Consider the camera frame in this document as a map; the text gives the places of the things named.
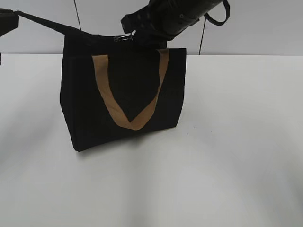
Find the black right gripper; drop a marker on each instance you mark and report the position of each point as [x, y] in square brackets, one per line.
[148, 24]

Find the silver zipper pull with ring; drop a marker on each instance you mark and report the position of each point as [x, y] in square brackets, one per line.
[127, 37]

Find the black tote bag tan handles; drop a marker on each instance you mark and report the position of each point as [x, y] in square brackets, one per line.
[114, 90]

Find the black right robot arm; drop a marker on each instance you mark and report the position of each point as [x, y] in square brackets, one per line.
[181, 14]

